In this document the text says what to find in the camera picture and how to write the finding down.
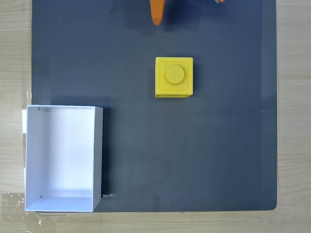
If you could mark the clear tape strip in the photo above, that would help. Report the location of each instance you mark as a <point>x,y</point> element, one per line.
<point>26,116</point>
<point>13,199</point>

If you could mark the white open cardboard box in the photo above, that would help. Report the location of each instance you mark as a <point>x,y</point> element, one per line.
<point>63,157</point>

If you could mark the yellow block with embossed shapes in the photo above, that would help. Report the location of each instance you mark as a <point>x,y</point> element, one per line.
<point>174,77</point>

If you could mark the dark grey table mat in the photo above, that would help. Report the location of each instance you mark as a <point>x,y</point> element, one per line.
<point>184,150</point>

